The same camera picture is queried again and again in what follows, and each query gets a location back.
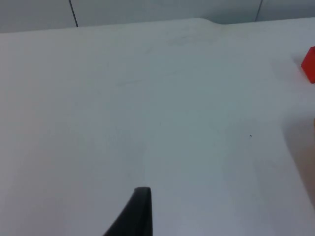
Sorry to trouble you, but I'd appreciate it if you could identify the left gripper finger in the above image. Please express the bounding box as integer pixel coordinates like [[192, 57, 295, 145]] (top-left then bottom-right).
[[102, 186, 152, 236]]

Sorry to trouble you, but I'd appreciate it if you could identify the red cube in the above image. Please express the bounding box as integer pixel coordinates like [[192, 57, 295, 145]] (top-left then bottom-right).
[[301, 46, 315, 85]]

